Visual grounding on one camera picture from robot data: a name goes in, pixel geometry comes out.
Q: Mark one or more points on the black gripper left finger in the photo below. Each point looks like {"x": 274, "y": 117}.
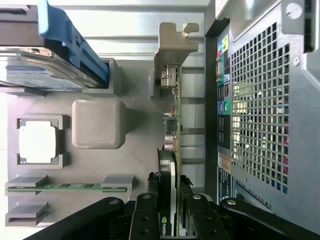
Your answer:
{"x": 146, "y": 217}

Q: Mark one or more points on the grey parts rack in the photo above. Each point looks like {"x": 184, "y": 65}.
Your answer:
{"x": 97, "y": 125}

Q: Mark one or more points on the CPU with metal lid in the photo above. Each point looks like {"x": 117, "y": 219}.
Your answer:
{"x": 37, "y": 142}

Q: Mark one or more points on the hard disk in blue caddy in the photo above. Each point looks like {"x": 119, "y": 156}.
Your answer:
{"x": 50, "y": 72}

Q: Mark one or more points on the dark grey PC case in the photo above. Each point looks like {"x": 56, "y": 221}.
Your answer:
{"x": 295, "y": 125}

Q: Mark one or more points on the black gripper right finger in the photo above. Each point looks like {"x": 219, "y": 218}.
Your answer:
{"x": 205, "y": 220}

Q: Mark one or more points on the loose green RAM stick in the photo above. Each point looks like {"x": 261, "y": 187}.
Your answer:
{"x": 65, "y": 187}

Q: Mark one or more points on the rear port panel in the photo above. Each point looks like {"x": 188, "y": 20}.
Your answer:
{"x": 223, "y": 112}

